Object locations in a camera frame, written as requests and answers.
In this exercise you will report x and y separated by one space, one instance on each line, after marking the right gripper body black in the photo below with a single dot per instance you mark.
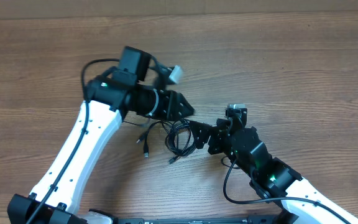
217 140

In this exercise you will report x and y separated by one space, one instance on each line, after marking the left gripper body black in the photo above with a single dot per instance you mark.
151 102

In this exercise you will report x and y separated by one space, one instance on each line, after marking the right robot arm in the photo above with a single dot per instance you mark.
272 179

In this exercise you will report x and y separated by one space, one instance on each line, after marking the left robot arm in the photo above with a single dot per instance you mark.
57 196

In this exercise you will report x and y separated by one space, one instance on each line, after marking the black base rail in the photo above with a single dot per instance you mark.
252 219

